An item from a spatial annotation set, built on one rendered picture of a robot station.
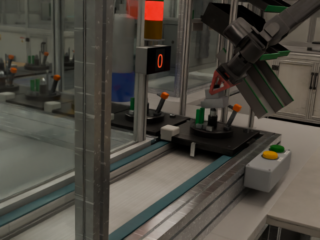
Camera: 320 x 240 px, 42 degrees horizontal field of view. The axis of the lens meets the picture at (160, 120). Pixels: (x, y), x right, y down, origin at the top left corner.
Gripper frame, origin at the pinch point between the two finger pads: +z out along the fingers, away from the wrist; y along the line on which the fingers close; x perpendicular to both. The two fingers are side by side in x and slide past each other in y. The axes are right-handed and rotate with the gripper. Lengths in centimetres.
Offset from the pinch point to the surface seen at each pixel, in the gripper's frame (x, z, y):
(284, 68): -34, 88, -402
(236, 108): 8.8, -1.6, 1.2
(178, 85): -34, 51, -85
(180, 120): -2.9, 19.7, -5.7
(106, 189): 15, -17, 82
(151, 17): -21.9, -10.1, 21.3
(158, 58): -13.7, -2.8, 19.8
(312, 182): 39.8, -0.4, -6.1
